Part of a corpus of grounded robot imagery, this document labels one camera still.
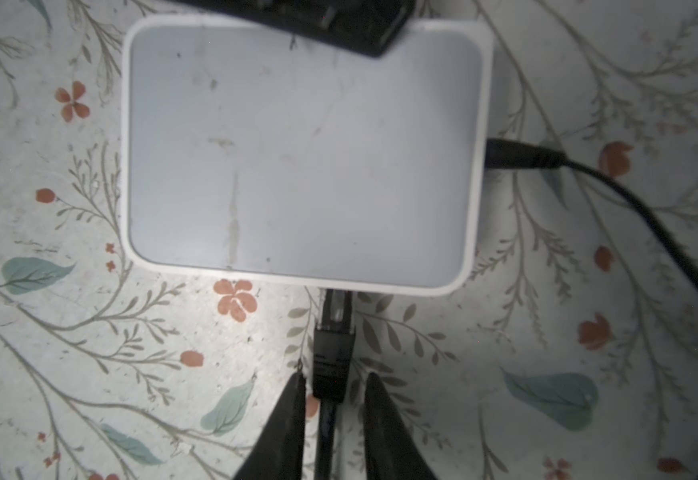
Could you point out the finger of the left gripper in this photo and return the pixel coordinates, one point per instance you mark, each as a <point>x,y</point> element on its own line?
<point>366,27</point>

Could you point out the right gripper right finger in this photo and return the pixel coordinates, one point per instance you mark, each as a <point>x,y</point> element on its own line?
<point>390,452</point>

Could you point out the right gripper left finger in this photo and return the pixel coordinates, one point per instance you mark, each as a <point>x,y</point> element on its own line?
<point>279,451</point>

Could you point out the black power adapter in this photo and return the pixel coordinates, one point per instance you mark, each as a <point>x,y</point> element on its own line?
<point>501,154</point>

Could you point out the floral table mat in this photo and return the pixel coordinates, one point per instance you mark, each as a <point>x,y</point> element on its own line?
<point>570,351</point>

